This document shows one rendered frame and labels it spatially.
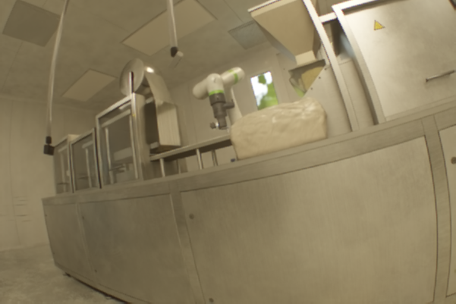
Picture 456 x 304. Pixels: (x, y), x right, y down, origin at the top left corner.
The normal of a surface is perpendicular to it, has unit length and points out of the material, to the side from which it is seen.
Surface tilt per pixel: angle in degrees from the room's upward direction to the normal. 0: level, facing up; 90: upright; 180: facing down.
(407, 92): 90
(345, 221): 90
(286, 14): 114
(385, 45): 90
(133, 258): 90
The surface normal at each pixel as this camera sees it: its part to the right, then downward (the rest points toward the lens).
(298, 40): -0.34, 0.31
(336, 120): -0.45, -0.09
